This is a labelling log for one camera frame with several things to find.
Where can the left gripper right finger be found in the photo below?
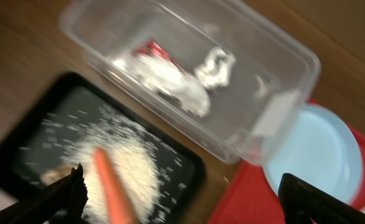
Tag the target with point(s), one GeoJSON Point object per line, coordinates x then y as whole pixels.
{"type": "Point", "coordinates": [303, 203]}

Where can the orange carrot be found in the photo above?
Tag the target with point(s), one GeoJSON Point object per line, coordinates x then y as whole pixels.
{"type": "Point", "coordinates": [119, 207]}

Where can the clear plastic waste bin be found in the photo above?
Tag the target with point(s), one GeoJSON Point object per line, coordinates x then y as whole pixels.
{"type": "Point", "coordinates": [270, 81]}

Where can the red snack wrapper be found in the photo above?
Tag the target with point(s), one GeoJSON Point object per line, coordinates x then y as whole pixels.
{"type": "Point", "coordinates": [152, 48]}

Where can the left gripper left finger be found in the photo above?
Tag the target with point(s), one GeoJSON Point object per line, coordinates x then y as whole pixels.
{"type": "Point", "coordinates": [69, 193]}

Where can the large light blue plate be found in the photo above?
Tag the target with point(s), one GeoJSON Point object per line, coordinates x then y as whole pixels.
{"type": "Point", "coordinates": [321, 150]}

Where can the brown walnut food scrap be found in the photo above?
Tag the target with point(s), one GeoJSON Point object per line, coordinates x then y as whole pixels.
{"type": "Point", "coordinates": [52, 175]}

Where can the white rice grains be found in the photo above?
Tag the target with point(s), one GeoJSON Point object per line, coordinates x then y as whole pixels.
{"type": "Point", "coordinates": [153, 173]}

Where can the black food waste tray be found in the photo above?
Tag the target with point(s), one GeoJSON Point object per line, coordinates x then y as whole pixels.
{"type": "Point", "coordinates": [74, 89]}

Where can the red serving tray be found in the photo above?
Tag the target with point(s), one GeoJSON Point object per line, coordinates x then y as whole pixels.
{"type": "Point", "coordinates": [250, 199]}

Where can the white tissue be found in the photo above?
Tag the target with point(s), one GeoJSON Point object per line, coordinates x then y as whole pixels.
{"type": "Point", "coordinates": [159, 73]}

